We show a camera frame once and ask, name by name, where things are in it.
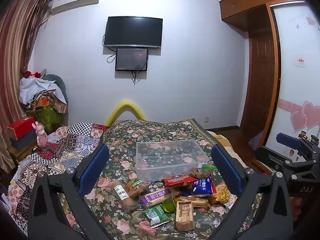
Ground green patterned cloth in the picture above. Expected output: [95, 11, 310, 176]
[34, 102, 64, 133]

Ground patchwork quilt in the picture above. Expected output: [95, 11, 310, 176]
[7, 122, 108, 230]

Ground beige blanket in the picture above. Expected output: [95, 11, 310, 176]
[207, 130, 249, 169]

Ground wooden wardrobe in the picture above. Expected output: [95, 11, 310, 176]
[219, 0, 320, 160]

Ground purple cracker packet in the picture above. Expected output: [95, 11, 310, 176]
[139, 187, 179, 207]

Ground dark green snack packet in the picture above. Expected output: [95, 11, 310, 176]
[142, 204, 173, 228]

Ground orange sausage packet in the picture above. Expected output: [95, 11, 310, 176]
[125, 179, 151, 198]

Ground clear packet of bread stick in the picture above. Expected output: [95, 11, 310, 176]
[111, 180, 141, 213]

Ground yellow snack packet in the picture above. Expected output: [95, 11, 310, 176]
[214, 182, 238, 210]

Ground grey box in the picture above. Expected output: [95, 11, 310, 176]
[11, 130, 38, 150]

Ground grey round chair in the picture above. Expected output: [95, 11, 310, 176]
[43, 74, 69, 105]

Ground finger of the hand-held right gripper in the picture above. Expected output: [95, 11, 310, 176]
[276, 132, 320, 157]
[254, 145, 288, 175]

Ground red snack packet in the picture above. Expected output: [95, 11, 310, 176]
[161, 175, 198, 188]

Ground pile of clothes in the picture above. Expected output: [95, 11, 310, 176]
[19, 76, 68, 113]

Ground bright green snack packet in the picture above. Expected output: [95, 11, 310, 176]
[162, 197, 177, 213]

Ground blue biscuit bag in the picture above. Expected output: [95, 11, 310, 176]
[190, 176, 217, 198]

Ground wooden door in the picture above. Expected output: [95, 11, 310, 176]
[239, 30, 279, 147]

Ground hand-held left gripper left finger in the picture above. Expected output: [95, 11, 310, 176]
[27, 142, 110, 240]

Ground orange brown biscuit packet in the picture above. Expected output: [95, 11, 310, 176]
[179, 196, 211, 210]

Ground pink heart stickers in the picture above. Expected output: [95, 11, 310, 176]
[279, 99, 320, 133]

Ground striped brown curtain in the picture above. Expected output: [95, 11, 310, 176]
[0, 0, 52, 175]

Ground red box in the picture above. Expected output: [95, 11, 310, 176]
[7, 116, 36, 140]

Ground yellow foam tube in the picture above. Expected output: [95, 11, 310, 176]
[106, 100, 146, 127]

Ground floral green blanket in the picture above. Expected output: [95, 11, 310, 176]
[55, 118, 263, 240]

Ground clear bag of brown buns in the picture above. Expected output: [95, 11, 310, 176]
[189, 163, 218, 180]

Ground pink plush toy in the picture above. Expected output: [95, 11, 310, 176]
[32, 121, 48, 153]

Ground black wall television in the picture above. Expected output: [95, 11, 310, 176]
[104, 16, 163, 49]

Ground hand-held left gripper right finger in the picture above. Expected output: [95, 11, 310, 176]
[211, 144, 294, 240]

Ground clear plastic storage container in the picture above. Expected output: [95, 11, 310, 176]
[136, 139, 210, 182]

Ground small black wall monitor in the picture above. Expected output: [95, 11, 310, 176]
[115, 48, 149, 72]

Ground tan cracker packet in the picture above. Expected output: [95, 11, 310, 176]
[175, 199, 195, 232]

